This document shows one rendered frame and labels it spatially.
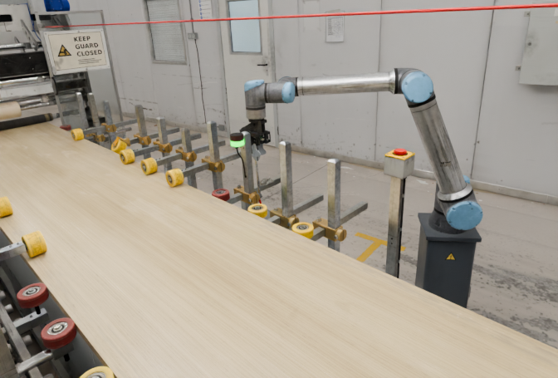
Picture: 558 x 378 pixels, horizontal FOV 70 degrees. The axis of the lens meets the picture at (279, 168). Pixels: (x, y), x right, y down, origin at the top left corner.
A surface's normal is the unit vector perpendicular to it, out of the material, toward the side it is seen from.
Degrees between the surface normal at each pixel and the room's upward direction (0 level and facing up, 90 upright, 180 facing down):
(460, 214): 95
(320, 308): 0
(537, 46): 90
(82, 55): 90
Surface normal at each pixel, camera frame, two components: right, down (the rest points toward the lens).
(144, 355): -0.04, -0.93
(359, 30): -0.62, 0.31
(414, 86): -0.22, 0.25
